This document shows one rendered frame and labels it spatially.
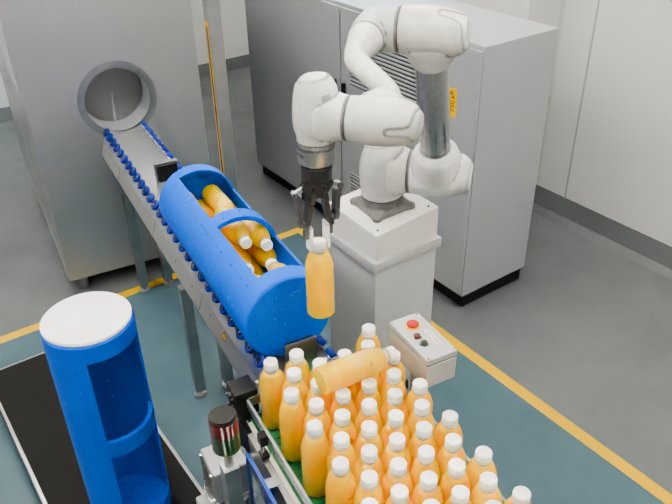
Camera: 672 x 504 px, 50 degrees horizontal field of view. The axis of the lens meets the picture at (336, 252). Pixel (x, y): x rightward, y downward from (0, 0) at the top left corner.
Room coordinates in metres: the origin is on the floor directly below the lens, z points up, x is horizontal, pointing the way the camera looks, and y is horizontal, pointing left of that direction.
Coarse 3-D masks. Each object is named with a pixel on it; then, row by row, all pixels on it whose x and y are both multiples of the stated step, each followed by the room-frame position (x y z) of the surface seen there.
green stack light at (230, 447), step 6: (234, 438) 1.12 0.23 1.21; (216, 444) 1.12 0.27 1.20; (222, 444) 1.11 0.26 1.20; (228, 444) 1.11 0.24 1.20; (234, 444) 1.12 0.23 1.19; (240, 444) 1.14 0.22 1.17; (216, 450) 1.12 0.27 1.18; (222, 450) 1.11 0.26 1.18; (228, 450) 1.11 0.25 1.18; (234, 450) 1.12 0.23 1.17; (222, 456) 1.11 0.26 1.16; (228, 456) 1.11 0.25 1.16
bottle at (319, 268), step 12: (312, 252) 1.53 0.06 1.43; (324, 252) 1.53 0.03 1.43; (312, 264) 1.51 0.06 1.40; (324, 264) 1.51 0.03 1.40; (312, 276) 1.51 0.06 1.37; (324, 276) 1.51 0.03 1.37; (312, 288) 1.51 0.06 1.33; (324, 288) 1.51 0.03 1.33; (312, 300) 1.51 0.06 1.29; (324, 300) 1.50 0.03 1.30; (312, 312) 1.51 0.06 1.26; (324, 312) 1.50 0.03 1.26
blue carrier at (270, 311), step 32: (192, 192) 2.46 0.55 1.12; (224, 192) 2.52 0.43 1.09; (192, 224) 2.12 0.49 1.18; (224, 224) 2.04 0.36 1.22; (192, 256) 2.06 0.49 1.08; (224, 256) 1.89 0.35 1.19; (288, 256) 2.03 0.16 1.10; (224, 288) 1.80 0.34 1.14; (256, 288) 1.69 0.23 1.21; (288, 288) 1.71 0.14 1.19; (256, 320) 1.65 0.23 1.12; (288, 320) 1.70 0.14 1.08; (320, 320) 1.75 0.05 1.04
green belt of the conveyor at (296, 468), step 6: (258, 414) 1.50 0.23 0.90; (252, 420) 1.48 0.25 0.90; (270, 432) 1.43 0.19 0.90; (276, 432) 1.43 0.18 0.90; (276, 438) 1.41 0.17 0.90; (276, 444) 1.39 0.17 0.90; (270, 450) 1.37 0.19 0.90; (276, 462) 1.33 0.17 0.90; (288, 462) 1.32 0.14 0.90; (294, 462) 1.32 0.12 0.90; (300, 462) 1.32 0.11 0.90; (282, 468) 1.30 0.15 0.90; (294, 468) 1.30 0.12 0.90; (300, 468) 1.30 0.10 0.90; (300, 474) 1.28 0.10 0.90; (288, 480) 1.26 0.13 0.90; (300, 480) 1.26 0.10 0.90; (294, 492) 1.23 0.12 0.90; (300, 498) 1.21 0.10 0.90; (312, 498) 1.21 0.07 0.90; (318, 498) 1.20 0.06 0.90; (324, 498) 1.20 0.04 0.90
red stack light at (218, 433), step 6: (210, 426) 1.12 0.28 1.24; (228, 426) 1.12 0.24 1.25; (234, 426) 1.12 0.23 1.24; (210, 432) 1.13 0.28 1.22; (216, 432) 1.11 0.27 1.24; (222, 432) 1.11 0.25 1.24; (228, 432) 1.11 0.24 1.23; (234, 432) 1.12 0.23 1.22; (216, 438) 1.11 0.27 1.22; (222, 438) 1.11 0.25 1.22; (228, 438) 1.11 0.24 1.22
